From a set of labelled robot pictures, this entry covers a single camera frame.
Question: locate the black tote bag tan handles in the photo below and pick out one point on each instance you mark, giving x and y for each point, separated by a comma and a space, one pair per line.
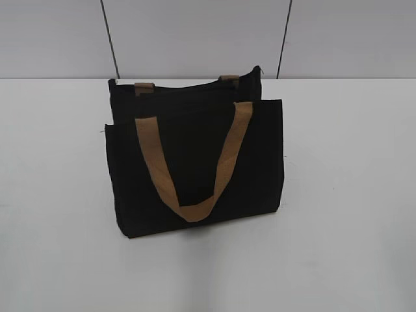
185, 157

